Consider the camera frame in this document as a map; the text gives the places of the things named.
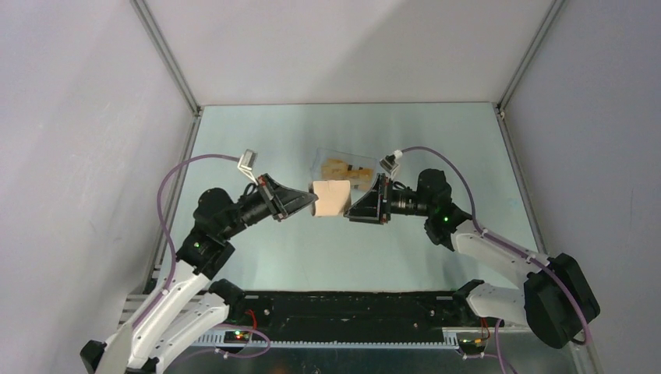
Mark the aluminium frame post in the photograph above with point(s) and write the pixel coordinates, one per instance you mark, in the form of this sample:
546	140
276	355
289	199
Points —
549	19
163	49

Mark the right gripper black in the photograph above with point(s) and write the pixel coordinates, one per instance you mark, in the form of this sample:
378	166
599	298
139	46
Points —
370	208

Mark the orange credit cards stack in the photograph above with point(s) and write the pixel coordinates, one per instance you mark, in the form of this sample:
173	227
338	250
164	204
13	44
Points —
359	177

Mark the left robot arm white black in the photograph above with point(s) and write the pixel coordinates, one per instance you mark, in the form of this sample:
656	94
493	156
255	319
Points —
191	301

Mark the right aluminium frame post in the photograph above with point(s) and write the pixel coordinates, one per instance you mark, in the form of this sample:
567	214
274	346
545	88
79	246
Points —
549	19

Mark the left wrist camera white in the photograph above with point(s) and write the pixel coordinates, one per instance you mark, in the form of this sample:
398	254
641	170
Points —
246	162

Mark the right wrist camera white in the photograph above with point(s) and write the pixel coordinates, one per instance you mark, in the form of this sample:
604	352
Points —
391	164

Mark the left aluminium frame post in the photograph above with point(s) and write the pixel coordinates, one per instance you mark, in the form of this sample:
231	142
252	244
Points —
163	49

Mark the clear plastic card box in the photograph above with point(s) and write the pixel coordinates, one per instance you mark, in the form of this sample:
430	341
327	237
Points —
323	153

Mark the grey slotted cable duct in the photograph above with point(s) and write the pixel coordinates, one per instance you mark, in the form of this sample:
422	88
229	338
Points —
217	339

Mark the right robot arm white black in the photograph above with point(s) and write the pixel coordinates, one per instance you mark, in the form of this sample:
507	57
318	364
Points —
550	295

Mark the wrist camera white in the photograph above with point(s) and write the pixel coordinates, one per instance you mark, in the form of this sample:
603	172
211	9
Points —
246	162
391	164

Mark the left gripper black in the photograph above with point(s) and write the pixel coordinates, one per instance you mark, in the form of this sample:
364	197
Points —
287	201

